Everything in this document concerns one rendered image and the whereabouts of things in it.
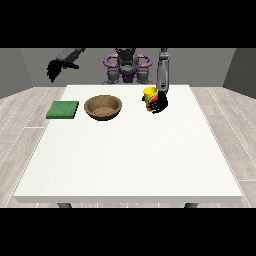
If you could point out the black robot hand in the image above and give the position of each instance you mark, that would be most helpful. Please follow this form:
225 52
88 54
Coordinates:
56 68
159 104

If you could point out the yellow cup with melon print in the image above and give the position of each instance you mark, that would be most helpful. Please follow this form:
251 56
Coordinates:
150 95

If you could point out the green square pad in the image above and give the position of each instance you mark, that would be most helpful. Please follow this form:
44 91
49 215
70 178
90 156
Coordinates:
62 109

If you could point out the brown wooden bowl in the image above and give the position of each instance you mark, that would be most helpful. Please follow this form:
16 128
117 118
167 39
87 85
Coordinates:
103 107

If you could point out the grey robot trunk purple rings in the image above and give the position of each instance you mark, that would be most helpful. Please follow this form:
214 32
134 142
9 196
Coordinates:
126 66

